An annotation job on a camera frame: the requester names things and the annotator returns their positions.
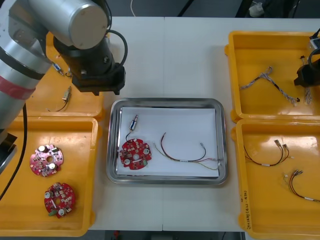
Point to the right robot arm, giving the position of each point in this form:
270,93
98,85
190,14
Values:
315,43

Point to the silver-grey left robot arm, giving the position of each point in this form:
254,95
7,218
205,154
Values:
50,22

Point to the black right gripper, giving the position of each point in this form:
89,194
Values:
306,77

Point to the person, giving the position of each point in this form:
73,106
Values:
256,10

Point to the yellow-orange plastic bin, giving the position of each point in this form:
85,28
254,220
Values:
75,140
82,105
262,57
265,200

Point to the white paper sheet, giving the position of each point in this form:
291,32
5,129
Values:
187,125

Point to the round red circuit board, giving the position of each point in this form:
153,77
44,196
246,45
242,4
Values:
130,150
41,162
63,197

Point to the black furniture leg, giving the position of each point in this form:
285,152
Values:
187,7

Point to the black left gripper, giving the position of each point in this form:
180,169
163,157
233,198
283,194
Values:
100,82

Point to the brass metal solenoid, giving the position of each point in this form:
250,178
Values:
66,94

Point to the steel tray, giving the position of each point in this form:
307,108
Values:
111,140

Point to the blue label metal solenoid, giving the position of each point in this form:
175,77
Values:
133,124
57,67

